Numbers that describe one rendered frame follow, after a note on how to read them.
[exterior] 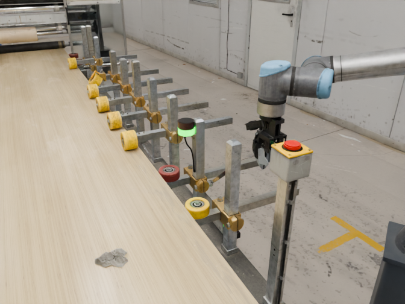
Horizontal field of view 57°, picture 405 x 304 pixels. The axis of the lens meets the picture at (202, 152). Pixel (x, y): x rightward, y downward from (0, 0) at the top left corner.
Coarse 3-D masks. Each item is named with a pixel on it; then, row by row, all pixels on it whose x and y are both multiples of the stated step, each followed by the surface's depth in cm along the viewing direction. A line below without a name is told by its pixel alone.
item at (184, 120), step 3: (180, 120) 131; (183, 120) 131; (186, 120) 131; (189, 120) 131; (192, 120) 131; (183, 123) 128; (186, 123) 128; (189, 123) 129; (180, 129) 130; (192, 135) 135; (195, 135) 133; (192, 138) 136; (195, 138) 134; (186, 141) 134; (195, 141) 134; (186, 144) 135; (189, 147) 135; (192, 153) 137; (192, 156) 138; (192, 159) 138
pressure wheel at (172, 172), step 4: (160, 168) 141; (164, 168) 142; (168, 168) 141; (172, 168) 142; (176, 168) 141; (160, 172) 139; (164, 172) 139; (168, 172) 140; (172, 172) 139; (176, 172) 139; (164, 176) 138; (168, 176) 138; (172, 176) 138; (176, 176) 139; (168, 180) 138; (172, 180) 139; (176, 180) 140
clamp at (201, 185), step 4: (184, 168) 149; (188, 168) 149; (184, 172) 149; (188, 172) 146; (192, 172) 146; (192, 176) 143; (204, 176) 143; (192, 180) 143; (196, 180) 141; (200, 180) 141; (204, 180) 141; (192, 184) 144; (196, 184) 141; (200, 184) 140; (204, 184) 140; (208, 184) 141; (196, 188) 141; (200, 188) 140; (204, 188) 141; (208, 188) 142; (200, 192) 142
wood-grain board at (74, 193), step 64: (0, 64) 290; (64, 64) 290; (0, 128) 177; (64, 128) 177; (0, 192) 128; (64, 192) 128; (128, 192) 128; (0, 256) 100; (64, 256) 100; (128, 256) 100; (192, 256) 100
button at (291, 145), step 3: (288, 141) 87; (291, 141) 87; (294, 141) 87; (297, 141) 87; (285, 144) 86; (288, 144) 86; (291, 144) 86; (294, 144) 86; (297, 144) 86; (300, 144) 86; (285, 147) 86; (288, 147) 85; (291, 147) 85; (294, 147) 85; (297, 147) 85; (300, 147) 85
